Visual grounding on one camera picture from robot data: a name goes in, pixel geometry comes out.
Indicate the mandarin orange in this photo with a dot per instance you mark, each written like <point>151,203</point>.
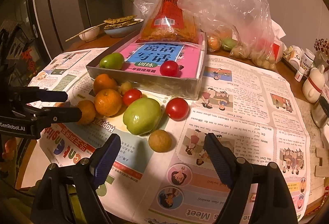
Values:
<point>88,112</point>
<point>104,82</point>
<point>108,102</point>

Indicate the small white bottle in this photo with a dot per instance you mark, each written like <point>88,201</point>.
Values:
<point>299,74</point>

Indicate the cherry tomato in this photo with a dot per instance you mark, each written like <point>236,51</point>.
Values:
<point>176,109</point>
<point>132,97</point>
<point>169,68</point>

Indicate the bunch of bagged longans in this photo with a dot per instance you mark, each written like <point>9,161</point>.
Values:
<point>259,58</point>

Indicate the small brown longan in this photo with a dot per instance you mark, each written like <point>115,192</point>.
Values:
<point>125,87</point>

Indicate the small white bowl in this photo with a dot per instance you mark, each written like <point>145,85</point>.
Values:
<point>88,34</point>

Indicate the crumpled clear plastic bag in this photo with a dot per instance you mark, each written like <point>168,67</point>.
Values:
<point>146,3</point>

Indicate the bagged green fruit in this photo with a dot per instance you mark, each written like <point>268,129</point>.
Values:
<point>227,44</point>

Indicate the clear plastic bag with produce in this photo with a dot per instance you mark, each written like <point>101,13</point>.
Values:
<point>231,3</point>

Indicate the red snack packet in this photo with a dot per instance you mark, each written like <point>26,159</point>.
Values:
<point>167,16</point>

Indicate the white medicine bottle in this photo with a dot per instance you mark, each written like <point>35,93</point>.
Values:
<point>295,56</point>

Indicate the pair of wooden chopsticks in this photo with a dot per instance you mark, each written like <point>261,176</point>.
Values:
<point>77,35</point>

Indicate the dried flower bunch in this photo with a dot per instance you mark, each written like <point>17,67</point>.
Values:
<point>322,47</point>

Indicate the bagged orange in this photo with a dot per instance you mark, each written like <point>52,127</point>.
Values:
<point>213,43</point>

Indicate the metal container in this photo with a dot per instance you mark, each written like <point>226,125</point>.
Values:
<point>321,111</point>

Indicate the pink book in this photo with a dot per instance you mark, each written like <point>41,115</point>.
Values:
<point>190,59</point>

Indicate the white pig figurine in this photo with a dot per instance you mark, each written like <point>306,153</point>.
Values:
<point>313,82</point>

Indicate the small green fruit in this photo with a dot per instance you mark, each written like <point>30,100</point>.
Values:
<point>111,61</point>

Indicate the stack of flat pancakes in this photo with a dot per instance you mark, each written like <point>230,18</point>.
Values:
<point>119,21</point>

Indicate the grey rectangular tray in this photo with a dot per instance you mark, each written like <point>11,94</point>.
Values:
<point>144,88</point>

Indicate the large green fruit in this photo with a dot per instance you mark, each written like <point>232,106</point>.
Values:
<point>141,116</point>

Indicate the blue bowl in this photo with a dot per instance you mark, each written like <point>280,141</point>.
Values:
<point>123,31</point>

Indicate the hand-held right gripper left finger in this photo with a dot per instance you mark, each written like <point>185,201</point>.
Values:
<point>106,159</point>

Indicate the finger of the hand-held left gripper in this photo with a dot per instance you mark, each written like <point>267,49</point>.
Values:
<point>66,114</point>
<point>52,95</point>

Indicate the illustrated newspaper sheet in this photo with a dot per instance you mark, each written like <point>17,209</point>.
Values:
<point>244,111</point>

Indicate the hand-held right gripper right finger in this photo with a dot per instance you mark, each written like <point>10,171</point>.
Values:
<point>218,158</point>

